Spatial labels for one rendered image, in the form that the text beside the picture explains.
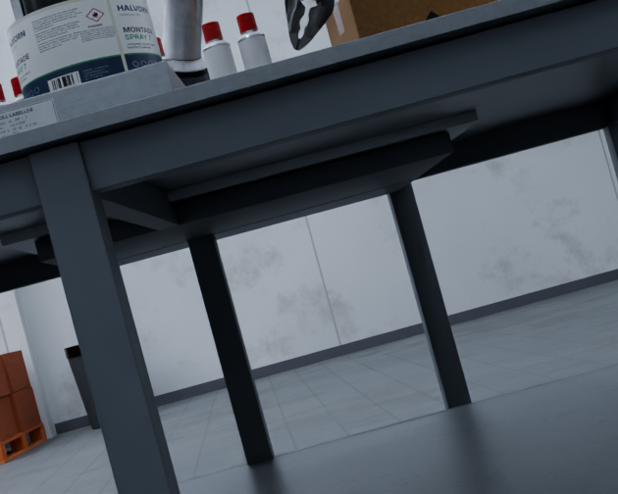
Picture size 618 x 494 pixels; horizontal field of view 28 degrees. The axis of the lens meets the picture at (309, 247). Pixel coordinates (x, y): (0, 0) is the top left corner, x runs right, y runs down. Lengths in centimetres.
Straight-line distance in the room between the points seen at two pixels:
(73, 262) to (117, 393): 16
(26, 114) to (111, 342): 29
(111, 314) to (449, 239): 823
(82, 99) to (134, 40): 23
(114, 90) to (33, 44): 24
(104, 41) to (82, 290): 39
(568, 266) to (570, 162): 81
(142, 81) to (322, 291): 803
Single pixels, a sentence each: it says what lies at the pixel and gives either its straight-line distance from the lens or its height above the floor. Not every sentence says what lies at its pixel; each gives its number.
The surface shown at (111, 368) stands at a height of 54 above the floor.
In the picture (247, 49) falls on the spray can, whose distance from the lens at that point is 225.
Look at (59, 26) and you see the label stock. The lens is 169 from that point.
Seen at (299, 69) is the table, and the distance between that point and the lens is 140.
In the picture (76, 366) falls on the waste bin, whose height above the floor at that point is 47.
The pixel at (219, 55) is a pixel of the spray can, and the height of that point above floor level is 102.
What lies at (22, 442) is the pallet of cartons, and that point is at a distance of 866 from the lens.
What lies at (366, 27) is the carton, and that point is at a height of 104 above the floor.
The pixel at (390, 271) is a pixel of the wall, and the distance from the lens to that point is 953.
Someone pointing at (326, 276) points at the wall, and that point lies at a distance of 948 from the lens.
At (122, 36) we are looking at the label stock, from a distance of 169.
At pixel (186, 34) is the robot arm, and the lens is 273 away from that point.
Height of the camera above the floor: 57
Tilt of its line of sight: 2 degrees up
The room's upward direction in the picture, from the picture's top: 15 degrees counter-clockwise
